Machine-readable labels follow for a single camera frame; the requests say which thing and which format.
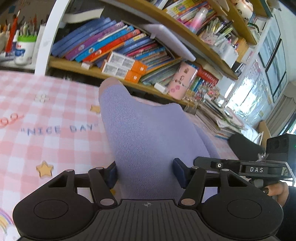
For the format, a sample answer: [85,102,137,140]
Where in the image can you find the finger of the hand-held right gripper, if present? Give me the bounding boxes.
[193,156,242,173]

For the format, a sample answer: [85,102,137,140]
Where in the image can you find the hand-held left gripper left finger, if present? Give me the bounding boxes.
[47,161,118,207]

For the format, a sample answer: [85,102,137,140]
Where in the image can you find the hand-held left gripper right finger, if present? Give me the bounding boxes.
[173,158,250,207]

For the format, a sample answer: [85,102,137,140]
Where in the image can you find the brown and purple sweater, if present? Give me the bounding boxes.
[98,77,221,200]

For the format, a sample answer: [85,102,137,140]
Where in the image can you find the person's right forearm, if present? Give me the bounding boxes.
[276,185,296,241]

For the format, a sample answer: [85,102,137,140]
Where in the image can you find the person's right hand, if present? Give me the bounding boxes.
[264,182,290,202]

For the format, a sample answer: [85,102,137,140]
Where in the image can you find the dark rounded object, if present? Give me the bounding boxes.
[228,133,266,161]

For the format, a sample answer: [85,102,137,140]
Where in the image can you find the wooden chair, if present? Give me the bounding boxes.
[257,120,271,145]

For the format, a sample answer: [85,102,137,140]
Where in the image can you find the stack of magazines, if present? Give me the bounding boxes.
[196,100,246,140]

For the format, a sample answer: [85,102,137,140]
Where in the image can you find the colourful bead ornament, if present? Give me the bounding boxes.
[195,85,221,102]

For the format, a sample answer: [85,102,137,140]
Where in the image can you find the small white packet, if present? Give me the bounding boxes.
[154,83,168,94]

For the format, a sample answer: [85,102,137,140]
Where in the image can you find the red thick books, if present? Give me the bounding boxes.
[198,67,220,87]

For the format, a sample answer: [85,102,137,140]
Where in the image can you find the pink printed tumbler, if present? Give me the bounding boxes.
[166,61,199,100]

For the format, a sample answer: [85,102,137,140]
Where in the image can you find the pink checkered table mat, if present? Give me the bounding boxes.
[0,70,238,241]

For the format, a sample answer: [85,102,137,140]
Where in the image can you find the small black device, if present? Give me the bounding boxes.
[231,61,244,75]

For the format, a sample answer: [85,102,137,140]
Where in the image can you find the white and wooden bookshelf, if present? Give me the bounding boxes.
[35,0,273,109]

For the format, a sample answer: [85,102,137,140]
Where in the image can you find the floral pen cup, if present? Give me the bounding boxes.
[203,17,234,45]

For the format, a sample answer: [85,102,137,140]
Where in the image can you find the white tablet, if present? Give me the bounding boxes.
[140,23,197,62]

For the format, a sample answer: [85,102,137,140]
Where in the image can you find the row of slanted children's books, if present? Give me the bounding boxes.
[51,16,183,86]

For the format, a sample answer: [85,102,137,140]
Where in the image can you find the pink and blue bottle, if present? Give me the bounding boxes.
[189,7,209,33]

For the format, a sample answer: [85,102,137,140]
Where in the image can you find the white jar with pens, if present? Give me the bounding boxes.
[14,22,38,65]

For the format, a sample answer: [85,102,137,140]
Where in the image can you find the row of upright colourful books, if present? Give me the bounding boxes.
[150,0,218,24]

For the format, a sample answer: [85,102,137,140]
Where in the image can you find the thick black book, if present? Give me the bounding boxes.
[62,7,105,24]

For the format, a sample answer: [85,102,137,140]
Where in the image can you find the red marker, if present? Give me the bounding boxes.
[5,9,21,53]

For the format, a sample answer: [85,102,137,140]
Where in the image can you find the wall calendar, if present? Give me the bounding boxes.
[240,59,260,93]

